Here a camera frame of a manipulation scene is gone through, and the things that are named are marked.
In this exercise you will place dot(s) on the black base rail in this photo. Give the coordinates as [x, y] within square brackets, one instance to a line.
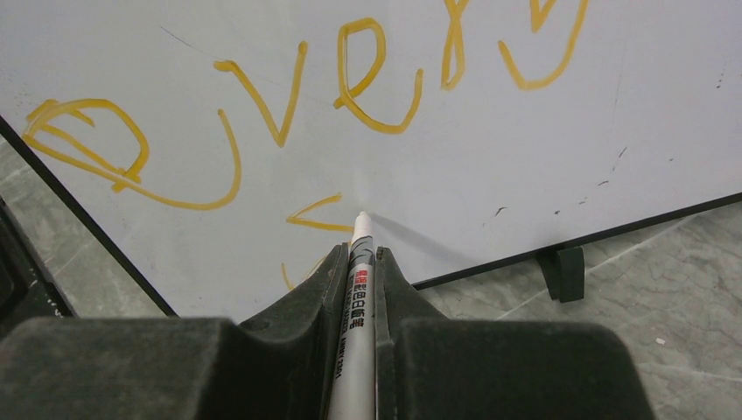
[27, 287]

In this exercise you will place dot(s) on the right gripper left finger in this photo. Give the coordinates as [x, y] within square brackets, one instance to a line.
[275, 365]

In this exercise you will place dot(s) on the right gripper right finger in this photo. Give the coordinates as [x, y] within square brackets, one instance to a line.
[429, 366]

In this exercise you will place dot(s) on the yellow marker pen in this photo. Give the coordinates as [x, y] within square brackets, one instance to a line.
[353, 386]

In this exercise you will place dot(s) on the black-framed whiteboard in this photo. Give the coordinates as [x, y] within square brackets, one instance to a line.
[226, 146]

